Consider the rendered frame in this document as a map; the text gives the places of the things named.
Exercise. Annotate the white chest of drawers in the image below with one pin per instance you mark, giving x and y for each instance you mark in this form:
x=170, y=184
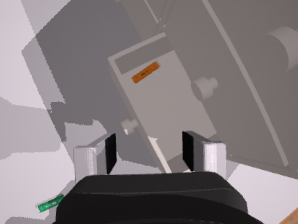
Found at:
x=289, y=170

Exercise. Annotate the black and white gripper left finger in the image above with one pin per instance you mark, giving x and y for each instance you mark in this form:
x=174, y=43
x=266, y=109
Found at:
x=97, y=158

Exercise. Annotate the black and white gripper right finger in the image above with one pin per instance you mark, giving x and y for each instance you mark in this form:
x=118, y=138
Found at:
x=201, y=154

